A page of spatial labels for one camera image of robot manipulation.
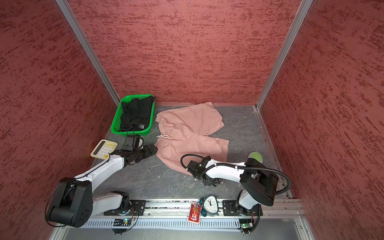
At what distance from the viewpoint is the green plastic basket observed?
97cm

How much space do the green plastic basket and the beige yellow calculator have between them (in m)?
0.08

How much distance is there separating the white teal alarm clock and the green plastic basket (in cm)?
55

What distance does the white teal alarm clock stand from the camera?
71 cm
